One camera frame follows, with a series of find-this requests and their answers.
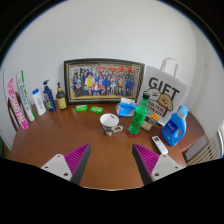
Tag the green white tube box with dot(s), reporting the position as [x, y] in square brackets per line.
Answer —
[23, 95]

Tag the white lotion bottle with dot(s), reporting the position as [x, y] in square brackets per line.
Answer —
[38, 102]

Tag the framed group photo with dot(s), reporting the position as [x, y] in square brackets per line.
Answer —
[102, 80]

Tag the rubik's cube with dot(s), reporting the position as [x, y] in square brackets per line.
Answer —
[153, 119]

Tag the amber pump bottle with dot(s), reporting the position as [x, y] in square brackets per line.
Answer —
[61, 97]

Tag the white remote control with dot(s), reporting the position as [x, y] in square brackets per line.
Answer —
[159, 144]

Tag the white radiator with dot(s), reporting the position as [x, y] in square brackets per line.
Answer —
[208, 153]

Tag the white gift paper bag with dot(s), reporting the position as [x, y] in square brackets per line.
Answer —
[165, 90]

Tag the pink Chaopai tube box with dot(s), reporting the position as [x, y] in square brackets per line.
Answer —
[15, 106]

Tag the left green soap bar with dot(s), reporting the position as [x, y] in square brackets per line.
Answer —
[81, 108]

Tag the green soap bar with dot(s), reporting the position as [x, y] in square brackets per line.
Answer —
[95, 109]
[81, 108]

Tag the dark blue pump bottle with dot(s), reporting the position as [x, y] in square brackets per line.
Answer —
[47, 93]

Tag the wooden chair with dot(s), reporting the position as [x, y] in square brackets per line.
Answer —
[11, 112]

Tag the right green soap bar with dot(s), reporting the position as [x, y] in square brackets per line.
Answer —
[95, 109]

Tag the blue detergent bottle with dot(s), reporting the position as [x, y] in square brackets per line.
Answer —
[175, 128]

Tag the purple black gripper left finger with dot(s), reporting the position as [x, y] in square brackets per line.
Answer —
[70, 166]

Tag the red coaster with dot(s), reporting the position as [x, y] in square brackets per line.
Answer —
[131, 135]

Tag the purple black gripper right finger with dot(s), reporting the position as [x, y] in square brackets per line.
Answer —
[152, 166]

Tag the camouflage ceramic mug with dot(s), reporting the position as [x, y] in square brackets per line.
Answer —
[110, 124]

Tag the green plastic soda bottle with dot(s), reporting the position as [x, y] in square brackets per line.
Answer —
[139, 114]

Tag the blue tissue pack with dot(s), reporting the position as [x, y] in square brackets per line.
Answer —
[126, 107]

